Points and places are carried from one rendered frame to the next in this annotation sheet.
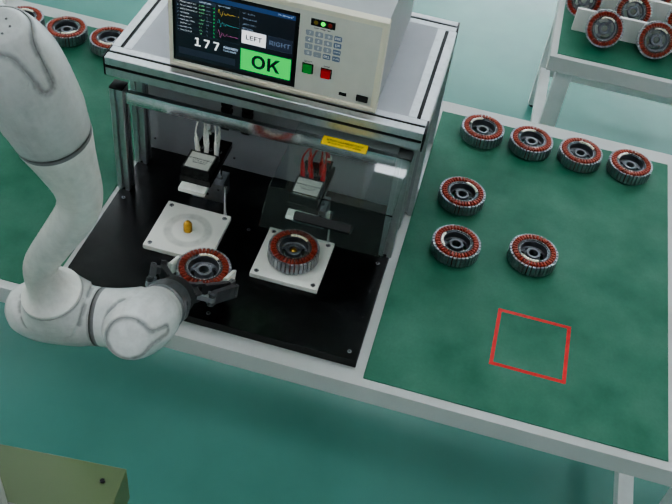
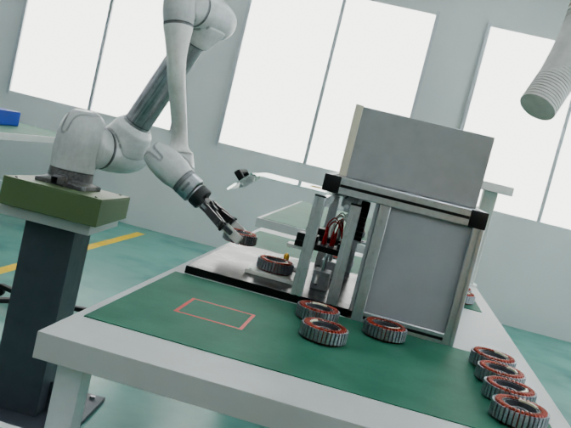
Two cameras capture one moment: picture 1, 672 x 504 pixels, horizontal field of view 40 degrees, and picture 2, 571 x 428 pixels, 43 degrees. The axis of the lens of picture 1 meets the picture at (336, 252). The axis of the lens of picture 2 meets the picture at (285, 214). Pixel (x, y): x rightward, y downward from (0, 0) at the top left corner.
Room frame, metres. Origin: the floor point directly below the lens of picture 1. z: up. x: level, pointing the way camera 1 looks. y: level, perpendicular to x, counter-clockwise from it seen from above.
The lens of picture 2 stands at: (1.32, -2.10, 1.18)
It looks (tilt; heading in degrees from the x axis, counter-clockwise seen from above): 6 degrees down; 89
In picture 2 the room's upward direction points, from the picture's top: 14 degrees clockwise
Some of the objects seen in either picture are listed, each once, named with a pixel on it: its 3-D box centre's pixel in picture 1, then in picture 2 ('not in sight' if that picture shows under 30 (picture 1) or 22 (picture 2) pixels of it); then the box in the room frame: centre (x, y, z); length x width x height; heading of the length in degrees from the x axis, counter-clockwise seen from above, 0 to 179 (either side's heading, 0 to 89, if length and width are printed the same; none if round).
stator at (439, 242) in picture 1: (455, 245); (317, 312); (1.50, -0.27, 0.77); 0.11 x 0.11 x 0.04
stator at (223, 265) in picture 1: (203, 271); (240, 236); (1.25, 0.26, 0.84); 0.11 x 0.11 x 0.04
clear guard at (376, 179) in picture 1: (342, 177); (291, 191); (1.37, 0.01, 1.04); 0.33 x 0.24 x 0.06; 171
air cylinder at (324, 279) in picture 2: not in sight; (320, 278); (1.52, 0.07, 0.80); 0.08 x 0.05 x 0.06; 81
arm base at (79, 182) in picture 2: not in sight; (67, 177); (0.60, 0.48, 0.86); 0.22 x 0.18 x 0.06; 83
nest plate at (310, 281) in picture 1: (292, 259); (273, 273); (1.38, 0.09, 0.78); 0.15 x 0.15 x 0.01; 81
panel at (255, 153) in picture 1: (277, 126); (368, 244); (1.65, 0.17, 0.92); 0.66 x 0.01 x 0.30; 81
